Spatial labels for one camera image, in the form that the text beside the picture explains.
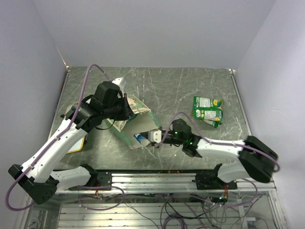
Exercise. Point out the small whiteboard yellow frame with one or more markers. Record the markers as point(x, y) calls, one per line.
point(76, 143)

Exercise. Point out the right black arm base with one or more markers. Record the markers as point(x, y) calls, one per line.
point(207, 180)

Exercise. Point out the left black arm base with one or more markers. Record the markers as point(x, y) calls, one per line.
point(103, 181)

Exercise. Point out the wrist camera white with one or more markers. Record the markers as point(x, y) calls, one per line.
point(155, 136)
point(121, 82)

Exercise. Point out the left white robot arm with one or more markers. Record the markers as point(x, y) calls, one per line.
point(37, 177)

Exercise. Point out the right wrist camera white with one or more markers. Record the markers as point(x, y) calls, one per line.
point(155, 136)

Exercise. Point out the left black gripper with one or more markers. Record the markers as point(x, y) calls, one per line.
point(126, 113)

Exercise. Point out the blue snack packet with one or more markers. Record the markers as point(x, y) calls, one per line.
point(143, 141)

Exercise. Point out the aluminium rail frame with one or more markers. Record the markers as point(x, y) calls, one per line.
point(141, 182)

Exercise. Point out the green paper bag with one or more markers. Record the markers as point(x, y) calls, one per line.
point(143, 121)

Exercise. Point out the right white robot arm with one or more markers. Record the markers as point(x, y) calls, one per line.
point(251, 157)

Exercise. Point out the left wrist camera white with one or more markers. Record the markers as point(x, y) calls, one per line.
point(121, 82)

